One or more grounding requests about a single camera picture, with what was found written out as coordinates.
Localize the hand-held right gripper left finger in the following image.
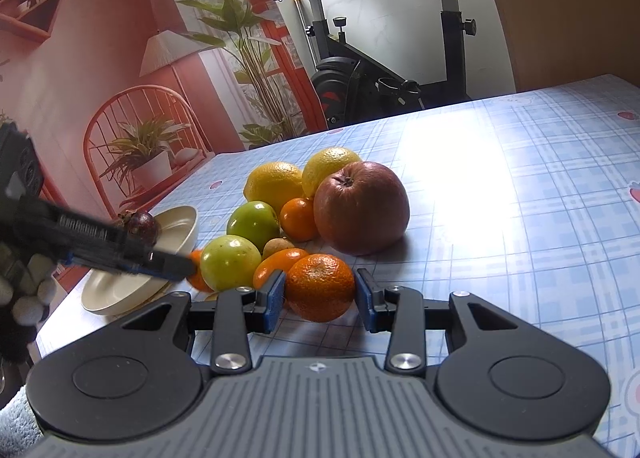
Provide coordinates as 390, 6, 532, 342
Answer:
120, 270, 287, 374

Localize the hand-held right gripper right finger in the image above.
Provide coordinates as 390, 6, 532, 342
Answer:
354, 268, 521, 374

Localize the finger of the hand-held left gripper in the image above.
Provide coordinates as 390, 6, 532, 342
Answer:
62, 228, 197, 284

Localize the orange tangerine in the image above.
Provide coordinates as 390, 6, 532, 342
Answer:
186, 249, 215, 294
279, 197, 320, 242
285, 253, 357, 323

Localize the oval smooth orange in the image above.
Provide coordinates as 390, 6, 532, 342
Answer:
253, 248, 311, 290

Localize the cream bowl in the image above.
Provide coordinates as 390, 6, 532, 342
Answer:
81, 205, 200, 316

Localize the purple mangosteen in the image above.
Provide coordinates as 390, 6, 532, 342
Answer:
114, 209, 161, 248

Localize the green apple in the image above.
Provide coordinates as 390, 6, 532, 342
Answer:
226, 201, 281, 250
200, 235, 263, 293

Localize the red apple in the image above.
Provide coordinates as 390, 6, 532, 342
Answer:
313, 161, 411, 256

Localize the yellow lemon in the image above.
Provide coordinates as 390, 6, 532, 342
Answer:
301, 147, 363, 199
243, 162, 305, 216

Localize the person's left hand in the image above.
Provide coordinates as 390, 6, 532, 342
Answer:
0, 244, 57, 364

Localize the blue plaid tablecloth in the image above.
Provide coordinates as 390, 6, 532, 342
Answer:
37, 73, 640, 458

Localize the black exercise bike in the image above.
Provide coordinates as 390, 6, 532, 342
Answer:
270, 0, 493, 129

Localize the wooden door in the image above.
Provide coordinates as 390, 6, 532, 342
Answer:
472, 0, 640, 94

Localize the wall poster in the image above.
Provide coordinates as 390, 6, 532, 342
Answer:
0, 0, 331, 299

